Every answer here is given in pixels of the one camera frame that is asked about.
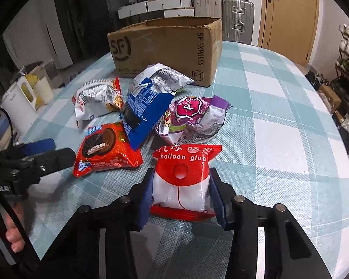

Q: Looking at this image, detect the beige suitcase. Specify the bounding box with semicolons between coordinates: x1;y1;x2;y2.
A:
192;0;224;21

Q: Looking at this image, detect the silver suitcase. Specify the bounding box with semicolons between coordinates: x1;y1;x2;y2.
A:
222;0;255;45

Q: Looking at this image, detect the small white red snack packet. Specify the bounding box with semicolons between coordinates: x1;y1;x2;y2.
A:
72;77;124;129

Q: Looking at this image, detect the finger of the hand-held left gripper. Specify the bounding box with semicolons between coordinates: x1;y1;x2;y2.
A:
23;148;76;178
16;138;56;156

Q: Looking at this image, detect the purple snack packet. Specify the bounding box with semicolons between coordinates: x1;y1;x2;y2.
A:
155;95;233;146

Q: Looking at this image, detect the pile of sneakers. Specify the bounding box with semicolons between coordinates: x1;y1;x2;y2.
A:
305;70;328;90

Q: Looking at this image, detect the red white balloon glue bag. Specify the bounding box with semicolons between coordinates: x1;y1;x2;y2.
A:
150;144;223;221

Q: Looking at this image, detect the small brown cardboard box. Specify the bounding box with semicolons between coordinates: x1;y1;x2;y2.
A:
318;84;342;113

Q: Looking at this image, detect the large red snack packet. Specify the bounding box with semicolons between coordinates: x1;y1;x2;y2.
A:
73;122;144;178

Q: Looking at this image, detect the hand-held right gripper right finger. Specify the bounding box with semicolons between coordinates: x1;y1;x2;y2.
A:
208;167;332;279

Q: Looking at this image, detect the wooden door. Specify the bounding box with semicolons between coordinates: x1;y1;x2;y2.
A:
257;0;320;66

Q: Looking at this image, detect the blue cookie packet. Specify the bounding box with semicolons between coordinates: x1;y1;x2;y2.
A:
121;89;177;152

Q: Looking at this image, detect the white kettle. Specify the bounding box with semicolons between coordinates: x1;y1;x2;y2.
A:
0;76;38;135

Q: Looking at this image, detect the person's left hand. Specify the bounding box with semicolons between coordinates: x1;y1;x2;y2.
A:
0;203;27;253

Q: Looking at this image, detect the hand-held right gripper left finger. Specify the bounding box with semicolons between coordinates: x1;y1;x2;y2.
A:
61;167;156;279

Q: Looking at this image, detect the dark grey refrigerator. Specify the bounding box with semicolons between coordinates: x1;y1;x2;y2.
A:
61;0;117;64

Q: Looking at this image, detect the white dresser with drawers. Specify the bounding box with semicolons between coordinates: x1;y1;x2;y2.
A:
118;0;196;20

